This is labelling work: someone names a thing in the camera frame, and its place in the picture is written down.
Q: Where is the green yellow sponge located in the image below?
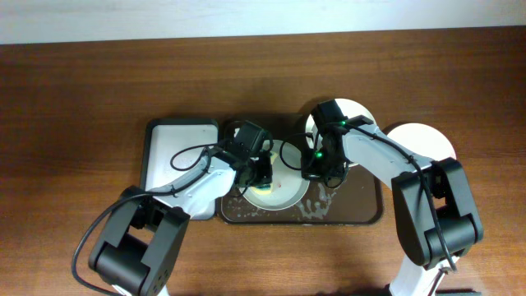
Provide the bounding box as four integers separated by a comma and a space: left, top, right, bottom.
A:
253, 151, 278, 195

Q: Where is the pale green plate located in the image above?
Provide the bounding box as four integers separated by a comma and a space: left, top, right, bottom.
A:
242, 140, 310, 210

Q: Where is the cream white plate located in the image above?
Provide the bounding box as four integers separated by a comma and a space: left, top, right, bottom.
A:
305, 99, 376, 163

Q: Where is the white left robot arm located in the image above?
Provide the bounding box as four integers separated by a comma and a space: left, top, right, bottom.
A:
88, 153, 272, 295

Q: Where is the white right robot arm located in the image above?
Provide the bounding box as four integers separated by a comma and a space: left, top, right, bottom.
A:
305, 119, 484, 295

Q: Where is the large brown tray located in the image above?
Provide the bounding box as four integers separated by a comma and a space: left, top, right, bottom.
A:
216, 113, 385, 226

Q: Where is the small white black-rimmed tray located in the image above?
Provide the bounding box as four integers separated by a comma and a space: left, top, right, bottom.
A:
139, 118, 220, 221

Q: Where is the right black cable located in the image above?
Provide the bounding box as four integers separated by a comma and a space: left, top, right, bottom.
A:
279, 132, 325, 172

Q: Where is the black cable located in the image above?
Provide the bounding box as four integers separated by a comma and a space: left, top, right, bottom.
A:
279, 132, 325, 172
169, 141, 223, 173

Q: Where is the left black cable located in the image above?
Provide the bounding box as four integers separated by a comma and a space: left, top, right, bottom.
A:
169, 141, 223, 173

